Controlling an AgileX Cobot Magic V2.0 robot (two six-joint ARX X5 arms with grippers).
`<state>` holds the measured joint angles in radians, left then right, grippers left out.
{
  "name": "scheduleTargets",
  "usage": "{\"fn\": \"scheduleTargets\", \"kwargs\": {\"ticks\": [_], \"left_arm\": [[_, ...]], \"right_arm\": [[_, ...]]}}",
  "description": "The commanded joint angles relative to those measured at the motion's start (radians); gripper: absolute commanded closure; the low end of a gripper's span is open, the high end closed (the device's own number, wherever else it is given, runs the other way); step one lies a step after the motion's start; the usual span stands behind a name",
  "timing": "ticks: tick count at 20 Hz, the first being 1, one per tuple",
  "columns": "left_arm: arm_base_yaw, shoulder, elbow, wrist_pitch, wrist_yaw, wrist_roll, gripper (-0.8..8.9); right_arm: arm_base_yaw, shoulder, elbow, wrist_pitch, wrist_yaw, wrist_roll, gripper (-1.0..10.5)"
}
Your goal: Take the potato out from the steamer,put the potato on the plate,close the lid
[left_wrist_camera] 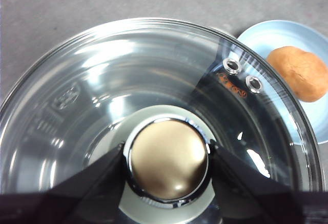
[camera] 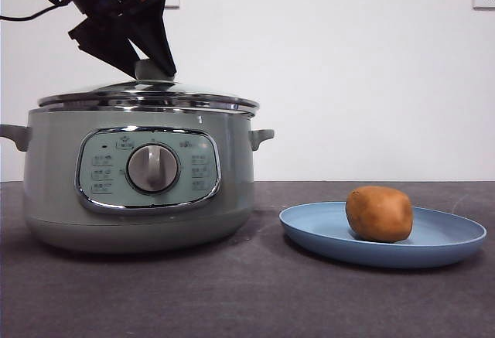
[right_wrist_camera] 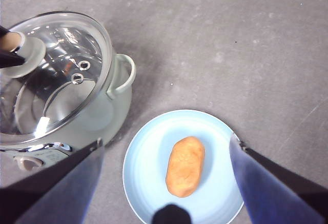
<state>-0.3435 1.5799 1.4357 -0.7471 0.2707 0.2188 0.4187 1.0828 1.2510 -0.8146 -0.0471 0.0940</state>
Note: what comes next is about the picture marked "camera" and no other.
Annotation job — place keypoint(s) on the pale green electric steamer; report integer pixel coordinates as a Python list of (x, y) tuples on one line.
[(50, 183)]

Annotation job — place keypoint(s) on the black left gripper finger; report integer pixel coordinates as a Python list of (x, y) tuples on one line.
[(154, 32), (104, 44)]

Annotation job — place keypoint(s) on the blue round plate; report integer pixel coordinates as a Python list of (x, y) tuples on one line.
[(317, 229)]

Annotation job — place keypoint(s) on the glass lid with green knob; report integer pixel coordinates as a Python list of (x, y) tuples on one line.
[(147, 96)]

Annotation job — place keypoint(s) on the brown potato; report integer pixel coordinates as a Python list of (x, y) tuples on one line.
[(379, 214)]

